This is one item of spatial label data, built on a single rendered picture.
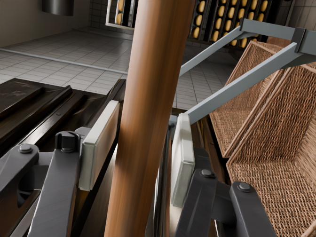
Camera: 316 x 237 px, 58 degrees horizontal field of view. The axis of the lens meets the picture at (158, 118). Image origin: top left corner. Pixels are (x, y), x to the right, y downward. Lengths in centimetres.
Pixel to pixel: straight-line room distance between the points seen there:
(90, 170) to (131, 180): 4
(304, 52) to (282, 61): 4
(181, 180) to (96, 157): 5
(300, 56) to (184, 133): 46
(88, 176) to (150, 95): 6
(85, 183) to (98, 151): 2
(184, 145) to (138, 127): 3
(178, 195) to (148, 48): 8
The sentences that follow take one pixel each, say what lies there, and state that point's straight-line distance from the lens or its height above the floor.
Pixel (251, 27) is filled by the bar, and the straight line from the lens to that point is 105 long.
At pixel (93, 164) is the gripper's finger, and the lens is 16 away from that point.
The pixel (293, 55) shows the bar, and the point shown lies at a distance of 60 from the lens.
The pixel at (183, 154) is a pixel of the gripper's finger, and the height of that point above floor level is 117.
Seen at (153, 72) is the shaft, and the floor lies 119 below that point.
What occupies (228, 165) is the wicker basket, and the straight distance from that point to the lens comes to 122.
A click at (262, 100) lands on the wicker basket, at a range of 123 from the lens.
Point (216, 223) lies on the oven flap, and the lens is 90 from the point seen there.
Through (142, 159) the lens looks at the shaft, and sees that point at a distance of 18.
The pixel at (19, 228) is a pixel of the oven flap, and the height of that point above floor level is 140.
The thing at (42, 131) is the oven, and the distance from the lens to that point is 133.
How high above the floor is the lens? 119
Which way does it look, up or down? 1 degrees down
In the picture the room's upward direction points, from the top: 79 degrees counter-clockwise
